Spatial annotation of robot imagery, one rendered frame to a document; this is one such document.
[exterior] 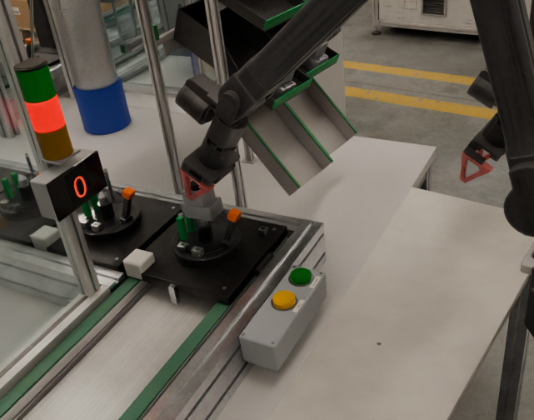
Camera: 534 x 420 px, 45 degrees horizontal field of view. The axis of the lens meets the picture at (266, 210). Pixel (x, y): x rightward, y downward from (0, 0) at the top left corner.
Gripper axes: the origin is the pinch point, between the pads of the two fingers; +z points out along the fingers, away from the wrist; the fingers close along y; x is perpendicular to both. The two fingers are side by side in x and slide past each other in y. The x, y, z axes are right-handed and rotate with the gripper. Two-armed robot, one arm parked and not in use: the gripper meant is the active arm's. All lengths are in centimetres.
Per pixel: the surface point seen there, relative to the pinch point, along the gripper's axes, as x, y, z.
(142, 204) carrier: -12.6, -8.6, 24.1
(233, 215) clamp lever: 8.7, 0.7, -1.3
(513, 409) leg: 92, -43, 38
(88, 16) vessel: -70, -56, 30
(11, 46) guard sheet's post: -29.5, 20.0, -21.4
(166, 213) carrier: -6.2, -7.2, 20.0
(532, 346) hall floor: 106, -99, 63
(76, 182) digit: -13.5, 19.5, -4.4
